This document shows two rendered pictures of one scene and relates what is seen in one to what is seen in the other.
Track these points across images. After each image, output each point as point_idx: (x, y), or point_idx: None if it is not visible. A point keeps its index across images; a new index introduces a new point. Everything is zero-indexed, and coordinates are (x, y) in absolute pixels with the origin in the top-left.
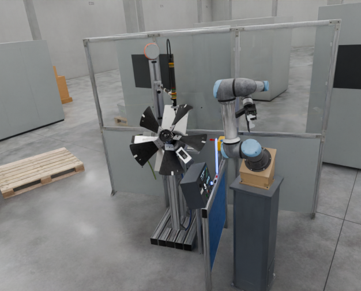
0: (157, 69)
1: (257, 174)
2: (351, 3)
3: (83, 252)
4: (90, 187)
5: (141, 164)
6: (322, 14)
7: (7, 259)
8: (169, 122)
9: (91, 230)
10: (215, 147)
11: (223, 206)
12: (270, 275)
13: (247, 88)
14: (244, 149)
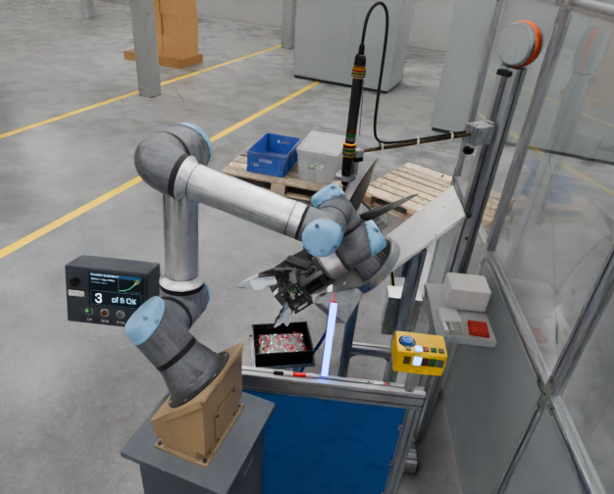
0: (507, 96)
1: (169, 397)
2: None
3: (266, 310)
4: (425, 270)
5: (303, 248)
6: None
7: (245, 248)
8: (416, 222)
9: (315, 305)
10: (509, 378)
11: (362, 473)
12: None
13: (136, 166)
14: (140, 307)
